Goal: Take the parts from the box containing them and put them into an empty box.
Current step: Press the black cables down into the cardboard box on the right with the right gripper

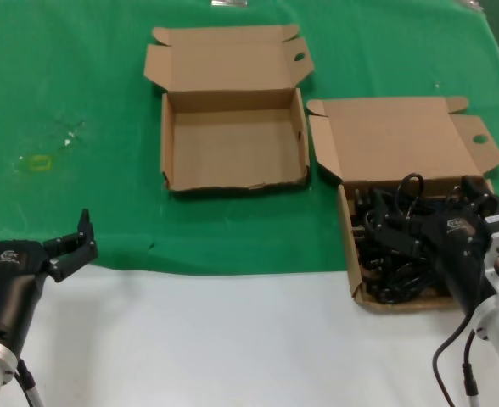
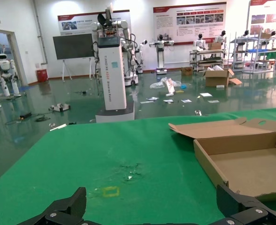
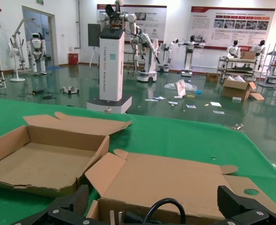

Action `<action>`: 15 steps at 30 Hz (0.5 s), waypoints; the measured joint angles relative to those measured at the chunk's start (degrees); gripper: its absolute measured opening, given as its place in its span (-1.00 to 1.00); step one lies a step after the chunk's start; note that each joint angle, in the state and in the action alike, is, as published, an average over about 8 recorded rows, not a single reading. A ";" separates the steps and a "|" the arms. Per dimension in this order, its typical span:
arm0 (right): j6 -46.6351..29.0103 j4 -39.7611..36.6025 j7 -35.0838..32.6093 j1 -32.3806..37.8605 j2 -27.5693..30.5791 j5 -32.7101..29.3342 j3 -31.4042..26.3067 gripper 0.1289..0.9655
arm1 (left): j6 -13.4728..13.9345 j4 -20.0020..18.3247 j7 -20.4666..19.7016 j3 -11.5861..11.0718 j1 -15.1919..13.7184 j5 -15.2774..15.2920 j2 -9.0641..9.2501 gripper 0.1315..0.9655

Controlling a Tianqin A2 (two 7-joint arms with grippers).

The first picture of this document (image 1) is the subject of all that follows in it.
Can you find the silver metal clip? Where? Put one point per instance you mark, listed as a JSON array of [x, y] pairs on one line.
[[228, 2]]

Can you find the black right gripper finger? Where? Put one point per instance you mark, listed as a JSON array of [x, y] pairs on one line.
[[402, 233], [489, 203]]

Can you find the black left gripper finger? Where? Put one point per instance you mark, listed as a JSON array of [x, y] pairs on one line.
[[73, 250]]

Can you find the yellow rubber band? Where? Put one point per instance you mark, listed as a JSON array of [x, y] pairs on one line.
[[30, 163]]

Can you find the green table cloth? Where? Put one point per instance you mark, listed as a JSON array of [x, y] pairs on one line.
[[105, 85]]

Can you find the white paper scrap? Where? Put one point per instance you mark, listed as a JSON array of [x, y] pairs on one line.
[[68, 142]]

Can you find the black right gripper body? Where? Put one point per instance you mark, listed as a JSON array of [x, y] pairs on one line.
[[461, 254]]

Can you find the cardboard box with torn rim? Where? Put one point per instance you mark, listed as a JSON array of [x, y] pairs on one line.
[[232, 135]]

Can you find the cardboard box with open lid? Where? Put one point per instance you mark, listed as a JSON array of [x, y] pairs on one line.
[[394, 135]]

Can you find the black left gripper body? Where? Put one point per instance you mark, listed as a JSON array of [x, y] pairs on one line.
[[16, 271]]

